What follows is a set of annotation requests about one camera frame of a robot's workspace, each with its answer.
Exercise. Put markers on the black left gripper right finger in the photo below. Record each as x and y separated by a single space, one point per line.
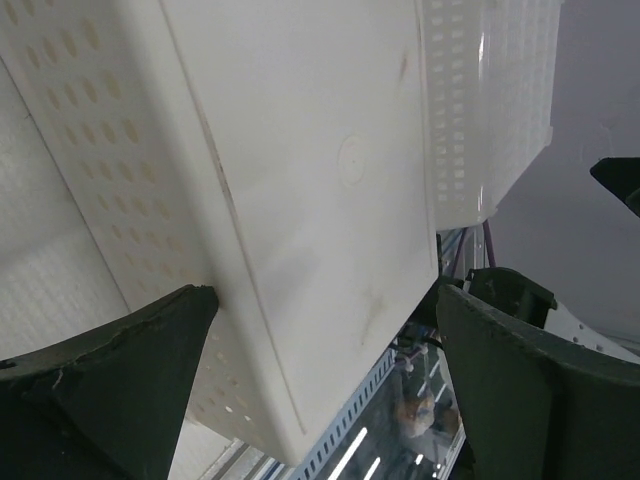
534 405

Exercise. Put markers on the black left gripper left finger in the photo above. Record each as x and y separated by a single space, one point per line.
108 403

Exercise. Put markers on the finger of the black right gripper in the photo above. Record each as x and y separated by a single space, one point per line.
621 177

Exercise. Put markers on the small white basket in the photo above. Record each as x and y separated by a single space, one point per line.
273 150

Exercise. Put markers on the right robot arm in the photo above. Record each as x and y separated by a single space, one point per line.
520 297

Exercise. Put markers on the grey slotted cable duct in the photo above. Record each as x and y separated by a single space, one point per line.
329 442

